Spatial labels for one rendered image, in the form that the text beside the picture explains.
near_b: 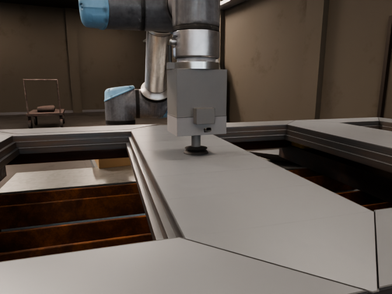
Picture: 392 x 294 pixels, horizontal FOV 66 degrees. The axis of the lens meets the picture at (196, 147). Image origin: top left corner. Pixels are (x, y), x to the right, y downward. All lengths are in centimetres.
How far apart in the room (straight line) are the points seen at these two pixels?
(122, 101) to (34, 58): 1033
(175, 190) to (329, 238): 16
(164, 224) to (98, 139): 51
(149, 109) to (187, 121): 73
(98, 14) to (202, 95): 23
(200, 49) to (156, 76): 64
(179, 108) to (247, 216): 24
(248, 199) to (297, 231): 7
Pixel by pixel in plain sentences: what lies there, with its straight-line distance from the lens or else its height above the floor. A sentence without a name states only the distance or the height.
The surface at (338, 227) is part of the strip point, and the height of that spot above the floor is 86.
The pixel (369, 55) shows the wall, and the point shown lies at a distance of 414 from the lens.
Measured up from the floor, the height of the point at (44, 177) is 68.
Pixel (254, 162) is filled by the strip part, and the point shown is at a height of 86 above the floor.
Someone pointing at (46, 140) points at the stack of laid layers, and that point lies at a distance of 79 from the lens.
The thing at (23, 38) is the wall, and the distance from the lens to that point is 1154.
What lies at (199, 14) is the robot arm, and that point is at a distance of 48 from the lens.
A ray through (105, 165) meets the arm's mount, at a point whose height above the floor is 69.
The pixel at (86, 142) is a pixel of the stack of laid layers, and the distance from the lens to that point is 78.
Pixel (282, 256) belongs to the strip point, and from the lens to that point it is 23.
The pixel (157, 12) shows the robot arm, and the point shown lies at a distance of 58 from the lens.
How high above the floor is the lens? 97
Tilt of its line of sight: 12 degrees down
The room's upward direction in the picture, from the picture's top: straight up
